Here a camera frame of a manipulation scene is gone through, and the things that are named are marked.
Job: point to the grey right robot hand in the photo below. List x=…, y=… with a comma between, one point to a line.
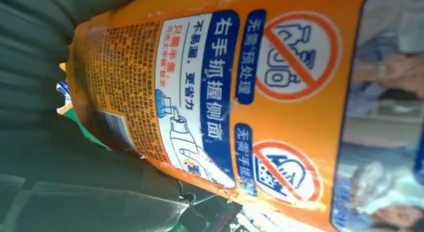
x=82, y=190

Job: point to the green table mat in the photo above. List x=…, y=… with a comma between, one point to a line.
x=84, y=129

